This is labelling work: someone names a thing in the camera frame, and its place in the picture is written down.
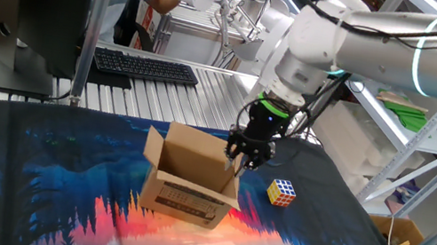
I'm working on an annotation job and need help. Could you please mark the small open cardboard carton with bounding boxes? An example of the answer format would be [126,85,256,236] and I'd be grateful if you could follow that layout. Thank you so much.
[364,210,428,245]

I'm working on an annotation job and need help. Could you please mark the green cloth item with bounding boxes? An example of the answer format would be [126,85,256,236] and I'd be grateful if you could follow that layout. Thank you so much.
[373,98,431,136]

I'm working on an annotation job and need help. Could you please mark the wooden sticks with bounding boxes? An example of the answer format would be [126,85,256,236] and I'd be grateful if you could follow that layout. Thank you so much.
[373,88,431,115]

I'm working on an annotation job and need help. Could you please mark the white articulated device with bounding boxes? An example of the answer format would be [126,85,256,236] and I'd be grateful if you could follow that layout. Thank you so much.
[155,0,273,64]

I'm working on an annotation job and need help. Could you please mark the person forearm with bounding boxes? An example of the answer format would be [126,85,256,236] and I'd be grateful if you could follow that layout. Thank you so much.
[143,0,181,18]

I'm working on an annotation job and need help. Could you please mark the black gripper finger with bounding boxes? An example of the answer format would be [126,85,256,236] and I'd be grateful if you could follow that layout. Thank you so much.
[221,129,251,176]
[234,138,278,185]

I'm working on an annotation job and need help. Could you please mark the white carton red print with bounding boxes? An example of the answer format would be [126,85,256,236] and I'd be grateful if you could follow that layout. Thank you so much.
[128,0,167,54]

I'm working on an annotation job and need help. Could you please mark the white foam blocks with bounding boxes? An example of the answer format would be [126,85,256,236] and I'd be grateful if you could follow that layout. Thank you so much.
[300,95,433,208]

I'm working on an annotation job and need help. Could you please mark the white metal shelf rack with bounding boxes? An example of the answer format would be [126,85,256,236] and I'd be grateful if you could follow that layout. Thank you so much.
[324,76,437,216]

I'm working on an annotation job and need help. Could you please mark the black computer keyboard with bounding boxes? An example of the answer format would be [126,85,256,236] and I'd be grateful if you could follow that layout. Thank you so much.
[90,44,203,91]

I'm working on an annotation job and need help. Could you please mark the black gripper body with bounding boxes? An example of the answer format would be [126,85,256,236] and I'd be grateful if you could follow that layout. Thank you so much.
[241,97,295,150]

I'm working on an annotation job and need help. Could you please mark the brown cardboard box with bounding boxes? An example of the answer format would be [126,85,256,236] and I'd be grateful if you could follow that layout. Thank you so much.
[131,116,254,234]

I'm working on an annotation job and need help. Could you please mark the landscape print tablecloth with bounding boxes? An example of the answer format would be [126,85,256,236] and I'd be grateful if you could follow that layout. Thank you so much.
[0,86,437,245]

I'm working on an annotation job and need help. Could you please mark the Rubik's cube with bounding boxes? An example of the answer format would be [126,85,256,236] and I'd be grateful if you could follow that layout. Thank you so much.
[264,176,300,209]

